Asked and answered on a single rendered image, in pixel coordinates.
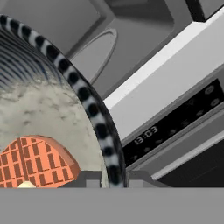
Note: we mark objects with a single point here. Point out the white microwave oven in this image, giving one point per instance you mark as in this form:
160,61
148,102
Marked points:
163,78

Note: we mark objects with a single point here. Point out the grey microwave turntable plate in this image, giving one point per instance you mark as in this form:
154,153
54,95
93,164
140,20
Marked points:
93,55

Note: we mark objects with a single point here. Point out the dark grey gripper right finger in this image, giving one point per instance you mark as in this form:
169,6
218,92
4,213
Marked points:
138,176

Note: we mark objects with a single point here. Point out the pale butter pat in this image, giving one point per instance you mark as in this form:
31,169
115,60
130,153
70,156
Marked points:
26,185

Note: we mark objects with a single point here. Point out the dark cupboard front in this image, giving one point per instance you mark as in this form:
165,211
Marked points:
198,169

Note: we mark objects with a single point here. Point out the orange waffle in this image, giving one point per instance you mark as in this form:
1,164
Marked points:
35,160

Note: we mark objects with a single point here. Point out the bowl with black-white checked rim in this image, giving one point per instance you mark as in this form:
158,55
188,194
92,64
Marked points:
46,110

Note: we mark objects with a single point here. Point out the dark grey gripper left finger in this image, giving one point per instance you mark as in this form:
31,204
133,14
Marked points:
93,175

